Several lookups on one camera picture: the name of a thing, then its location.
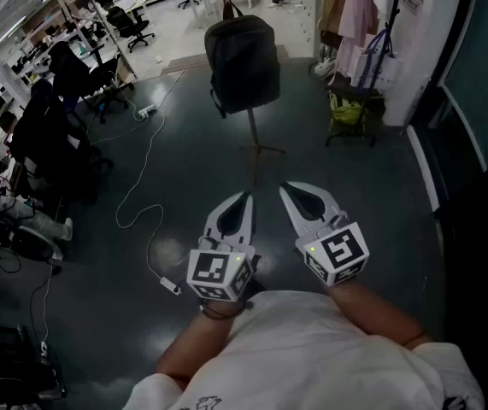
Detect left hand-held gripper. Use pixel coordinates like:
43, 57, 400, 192
186, 191, 257, 303

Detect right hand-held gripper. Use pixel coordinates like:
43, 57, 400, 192
279, 181, 371, 287

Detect black backpack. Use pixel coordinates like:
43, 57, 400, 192
203, 2, 282, 120

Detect person's right forearm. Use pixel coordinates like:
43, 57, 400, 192
328, 278, 432, 350

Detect person's left forearm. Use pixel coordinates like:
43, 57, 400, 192
156, 301, 239, 390

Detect small white power strip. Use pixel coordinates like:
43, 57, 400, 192
159, 276, 184, 296

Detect yellow-green bag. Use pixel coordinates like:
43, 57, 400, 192
327, 91, 371, 136

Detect person's white T-shirt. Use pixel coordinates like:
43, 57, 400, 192
121, 290, 486, 410

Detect white shoes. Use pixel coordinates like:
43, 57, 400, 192
313, 59, 336, 79

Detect black chair with dark jacket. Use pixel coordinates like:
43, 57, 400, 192
11, 79, 115, 205

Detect pink shirt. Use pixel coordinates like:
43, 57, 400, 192
336, 0, 381, 79

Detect white locker cabinet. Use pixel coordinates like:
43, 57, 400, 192
297, 0, 326, 60

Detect tan coat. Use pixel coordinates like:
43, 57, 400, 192
317, 0, 356, 36

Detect long white office desk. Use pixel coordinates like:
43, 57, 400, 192
10, 15, 121, 87

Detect black wrist cord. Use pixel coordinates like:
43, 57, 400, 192
197, 299, 254, 320

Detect long white power cable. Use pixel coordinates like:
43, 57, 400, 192
115, 112, 167, 281

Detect white tote bag blue handles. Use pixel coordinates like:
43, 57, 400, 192
349, 29, 406, 91

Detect grey metal shelving frame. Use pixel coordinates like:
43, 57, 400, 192
57, 0, 138, 87

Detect black garment rail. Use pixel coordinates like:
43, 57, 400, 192
324, 0, 403, 149

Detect framed wall sign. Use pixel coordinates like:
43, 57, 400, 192
398, 0, 425, 17

